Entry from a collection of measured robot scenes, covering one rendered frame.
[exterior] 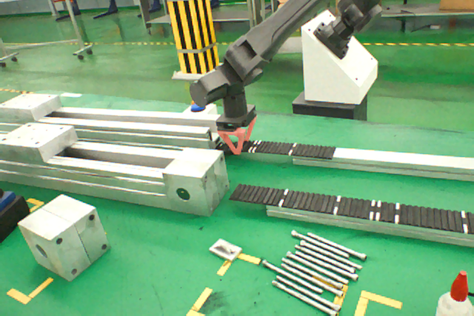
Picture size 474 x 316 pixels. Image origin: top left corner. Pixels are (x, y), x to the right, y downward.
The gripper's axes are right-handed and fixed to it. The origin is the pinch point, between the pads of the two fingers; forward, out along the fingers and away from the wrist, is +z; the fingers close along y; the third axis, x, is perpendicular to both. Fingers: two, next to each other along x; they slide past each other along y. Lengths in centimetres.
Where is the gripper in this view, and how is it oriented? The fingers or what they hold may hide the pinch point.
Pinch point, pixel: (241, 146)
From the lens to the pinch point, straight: 92.5
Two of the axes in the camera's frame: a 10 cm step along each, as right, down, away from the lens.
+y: -3.7, 4.8, -8.0
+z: 1.3, 8.8, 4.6
